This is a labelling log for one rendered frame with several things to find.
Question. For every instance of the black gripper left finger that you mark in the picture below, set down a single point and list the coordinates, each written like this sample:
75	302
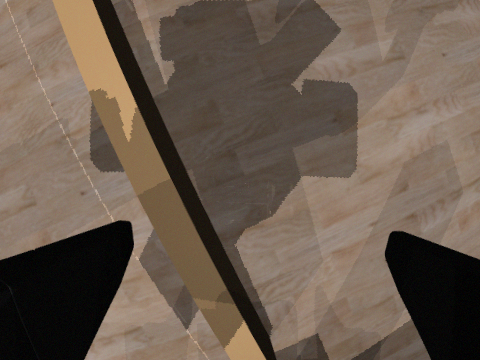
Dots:
53	299

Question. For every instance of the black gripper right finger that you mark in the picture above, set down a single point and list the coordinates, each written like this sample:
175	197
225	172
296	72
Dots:
441	290

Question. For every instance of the long brown wooden beam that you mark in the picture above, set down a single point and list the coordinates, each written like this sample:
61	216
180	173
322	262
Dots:
153	165

